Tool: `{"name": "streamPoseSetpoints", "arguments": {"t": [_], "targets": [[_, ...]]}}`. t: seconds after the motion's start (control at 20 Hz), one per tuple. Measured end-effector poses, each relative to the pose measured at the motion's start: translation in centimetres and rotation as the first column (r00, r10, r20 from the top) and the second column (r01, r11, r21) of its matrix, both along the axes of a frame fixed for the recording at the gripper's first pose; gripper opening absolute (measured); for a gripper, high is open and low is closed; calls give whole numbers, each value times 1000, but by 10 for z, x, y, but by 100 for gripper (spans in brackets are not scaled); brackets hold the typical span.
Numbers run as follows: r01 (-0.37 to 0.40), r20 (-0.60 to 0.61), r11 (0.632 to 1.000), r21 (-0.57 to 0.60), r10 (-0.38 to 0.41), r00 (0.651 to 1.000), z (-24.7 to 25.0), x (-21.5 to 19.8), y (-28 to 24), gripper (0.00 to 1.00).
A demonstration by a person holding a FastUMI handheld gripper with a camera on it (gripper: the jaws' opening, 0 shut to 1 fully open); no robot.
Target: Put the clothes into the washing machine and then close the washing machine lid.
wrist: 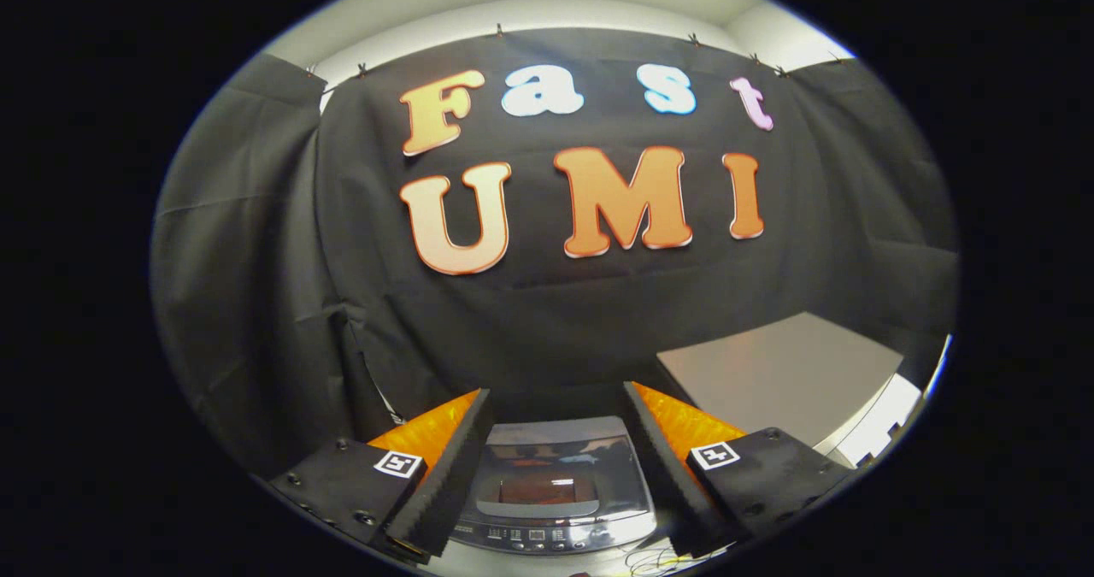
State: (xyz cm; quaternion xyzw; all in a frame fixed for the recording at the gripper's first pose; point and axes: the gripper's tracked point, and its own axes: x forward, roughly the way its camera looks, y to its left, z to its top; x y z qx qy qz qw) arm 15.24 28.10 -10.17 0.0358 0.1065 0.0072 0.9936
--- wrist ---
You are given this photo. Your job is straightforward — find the row of black clips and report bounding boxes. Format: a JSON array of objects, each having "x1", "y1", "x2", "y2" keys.
[{"x1": 306, "y1": 23, "x2": 844, "y2": 79}]

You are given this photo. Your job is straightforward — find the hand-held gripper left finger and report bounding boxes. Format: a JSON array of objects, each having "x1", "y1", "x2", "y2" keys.
[{"x1": 269, "y1": 389, "x2": 497, "y2": 565}]

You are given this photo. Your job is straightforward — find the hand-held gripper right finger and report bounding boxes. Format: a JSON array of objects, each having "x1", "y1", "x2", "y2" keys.
[{"x1": 621, "y1": 380, "x2": 856, "y2": 559}]

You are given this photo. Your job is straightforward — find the grey washing machine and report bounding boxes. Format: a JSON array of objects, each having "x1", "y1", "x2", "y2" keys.
[{"x1": 449, "y1": 416, "x2": 659, "y2": 557}]

